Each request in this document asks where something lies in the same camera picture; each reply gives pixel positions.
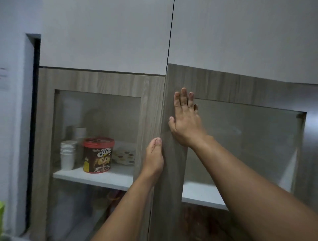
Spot red and orange packet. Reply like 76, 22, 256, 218
106, 191, 125, 214

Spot white cabinet door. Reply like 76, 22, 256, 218
39, 0, 175, 75
166, 0, 318, 85

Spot person's left forearm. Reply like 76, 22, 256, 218
91, 173, 157, 241

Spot white cabinet shelf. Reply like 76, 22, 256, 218
53, 164, 228, 211

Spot green object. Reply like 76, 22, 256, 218
0, 201, 5, 232

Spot wood-framed glass cabinet door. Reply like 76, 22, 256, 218
29, 67, 166, 241
149, 63, 318, 241

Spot person's right forearm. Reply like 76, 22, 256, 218
191, 135, 318, 241

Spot red-lidded brown cookie tub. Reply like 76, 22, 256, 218
82, 137, 115, 174

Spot person's left hand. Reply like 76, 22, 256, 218
142, 137, 164, 181

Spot stack of white paper cups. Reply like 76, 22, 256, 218
60, 141, 78, 171

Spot white biscuit box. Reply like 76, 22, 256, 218
112, 145, 137, 166

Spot person's right hand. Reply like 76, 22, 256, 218
168, 87, 210, 150

